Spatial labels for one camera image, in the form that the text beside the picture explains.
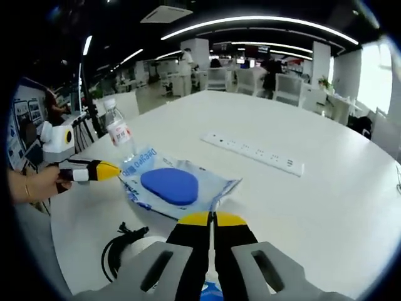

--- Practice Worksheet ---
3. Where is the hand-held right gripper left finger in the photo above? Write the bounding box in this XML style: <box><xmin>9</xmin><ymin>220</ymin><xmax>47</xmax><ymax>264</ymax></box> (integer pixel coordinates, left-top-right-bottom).
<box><xmin>73</xmin><ymin>210</ymin><xmax>214</xmax><ymax>301</ymax></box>

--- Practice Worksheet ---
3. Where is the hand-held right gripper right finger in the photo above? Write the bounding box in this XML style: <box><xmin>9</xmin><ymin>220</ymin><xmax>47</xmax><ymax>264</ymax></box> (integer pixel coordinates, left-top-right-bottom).
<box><xmin>214</xmin><ymin>211</ymin><xmax>355</xmax><ymax>301</ymax></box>

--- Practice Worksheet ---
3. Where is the clear plastic water bottle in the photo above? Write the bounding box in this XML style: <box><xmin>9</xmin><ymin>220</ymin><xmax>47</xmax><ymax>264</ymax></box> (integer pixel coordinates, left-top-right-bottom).
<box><xmin>103</xmin><ymin>98</ymin><xmax>138</xmax><ymax>164</ymax></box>

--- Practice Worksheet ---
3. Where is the blue tissue packet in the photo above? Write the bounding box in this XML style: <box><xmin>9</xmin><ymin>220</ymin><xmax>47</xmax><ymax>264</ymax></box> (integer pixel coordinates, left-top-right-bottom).
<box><xmin>200</xmin><ymin>280</ymin><xmax>225</xmax><ymax>301</ymax></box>

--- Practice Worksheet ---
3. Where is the blue-lidded wet wipes pack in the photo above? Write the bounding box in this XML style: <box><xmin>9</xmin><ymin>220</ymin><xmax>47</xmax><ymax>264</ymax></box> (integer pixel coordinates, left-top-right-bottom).
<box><xmin>120</xmin><ymin>143</ymin><xmax>244</xmax><ymax>220</ymax></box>

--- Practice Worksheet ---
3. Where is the person's left hand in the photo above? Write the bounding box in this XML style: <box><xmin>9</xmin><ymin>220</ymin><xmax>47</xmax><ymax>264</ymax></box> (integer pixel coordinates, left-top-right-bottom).
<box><xmin>28</xmin><ymin>166</ymin><xmax>73</xmax><ymax>204</ymax></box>

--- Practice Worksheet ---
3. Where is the printed display board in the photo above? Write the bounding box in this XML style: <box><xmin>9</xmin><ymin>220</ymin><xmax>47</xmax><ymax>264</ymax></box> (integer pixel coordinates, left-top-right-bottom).
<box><xmin>9</xmin><ymin>84</ymin><xmax>44</xmax><ymax>170</ymax></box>

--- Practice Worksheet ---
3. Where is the black tripod stand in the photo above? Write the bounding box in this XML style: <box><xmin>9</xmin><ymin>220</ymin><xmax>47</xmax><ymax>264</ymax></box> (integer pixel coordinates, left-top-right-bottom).
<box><xmin>78</xmin><ymin>34</ymin><xmax>106</xmax><ymax>139</ymax></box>

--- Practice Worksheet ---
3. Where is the white table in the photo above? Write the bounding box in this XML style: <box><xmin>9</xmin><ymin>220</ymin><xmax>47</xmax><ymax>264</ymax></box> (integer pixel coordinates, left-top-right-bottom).
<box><xmin>49</xmin><ymin>89</ymin><xmax>401</xmax><ymax>301</ymax></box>

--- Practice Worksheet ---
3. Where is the person's grey garment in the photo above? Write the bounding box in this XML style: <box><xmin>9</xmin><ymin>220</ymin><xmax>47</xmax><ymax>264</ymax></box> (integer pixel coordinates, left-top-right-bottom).
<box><xmin>14</xmin><ymin>203</ymin><xmax>73</xmax><ymax>298</ymax></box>

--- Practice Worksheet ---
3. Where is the white power strip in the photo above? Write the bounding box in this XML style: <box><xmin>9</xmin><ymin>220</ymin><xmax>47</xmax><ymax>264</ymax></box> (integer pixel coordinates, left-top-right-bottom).
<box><xmin>200</xmin><ymin>131</ymin><xmax>305</xmax><ymax>178</ymax></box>

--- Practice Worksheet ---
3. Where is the white office chair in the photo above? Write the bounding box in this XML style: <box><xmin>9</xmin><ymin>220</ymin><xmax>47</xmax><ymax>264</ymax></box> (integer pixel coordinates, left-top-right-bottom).
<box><xmin>234</xmin><ymin>67</ymin><xmax>267</xmax><ymax>97</ymax></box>
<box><xmin>272</xmin><ymin>73</ymin><xmax>305</xmax><ymax>108</ymax></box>
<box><xmin>206</xmin><ymin>67</ymin><xmax>228</xmax><ymax>92</ymax></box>

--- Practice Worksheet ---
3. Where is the ceiling air conditioner unit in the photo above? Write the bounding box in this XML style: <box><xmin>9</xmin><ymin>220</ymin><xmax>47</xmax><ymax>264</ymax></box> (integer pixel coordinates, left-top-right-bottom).
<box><xmin>140</xmin><ymin>5</ymin><xmax>194</xmax><ymax>24</ymax></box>

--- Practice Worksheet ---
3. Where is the black bag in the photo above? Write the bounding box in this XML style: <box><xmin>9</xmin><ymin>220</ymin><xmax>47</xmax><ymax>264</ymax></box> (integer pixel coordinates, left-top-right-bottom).
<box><xmin>347</xmin><ymin>115</ymin><xmax>373</xmax><ymax>140</ymax></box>

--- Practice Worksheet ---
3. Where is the potted green plant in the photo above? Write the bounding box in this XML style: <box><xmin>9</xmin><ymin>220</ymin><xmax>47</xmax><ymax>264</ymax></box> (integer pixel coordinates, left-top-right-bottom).
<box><xmin>318</xmin><ymin>75</ymin><xmax>333</xmax><ymax>92</ymax></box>

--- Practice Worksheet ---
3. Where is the long ceiling light strip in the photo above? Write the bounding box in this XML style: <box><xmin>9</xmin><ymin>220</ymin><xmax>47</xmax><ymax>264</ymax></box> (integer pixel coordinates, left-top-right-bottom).
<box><xmin>161</xmin><ymin>16</ymin><xmax>360</xmax><ymax>45</ymax></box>

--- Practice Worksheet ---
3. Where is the large bright window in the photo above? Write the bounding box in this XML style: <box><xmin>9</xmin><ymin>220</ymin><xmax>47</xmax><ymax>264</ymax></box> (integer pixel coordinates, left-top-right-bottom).
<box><xmin>360</xmin><ymin>37</ymin><xmax>394</xmax><ymax>107</ymax></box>

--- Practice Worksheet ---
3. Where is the black cable bundle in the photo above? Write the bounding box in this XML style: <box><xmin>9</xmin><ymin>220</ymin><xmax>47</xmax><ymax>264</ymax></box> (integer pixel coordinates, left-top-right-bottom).
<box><xmin>73</xmin><ymin>117</ymin><xmax>95</xmax><ymax>151</ymax></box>

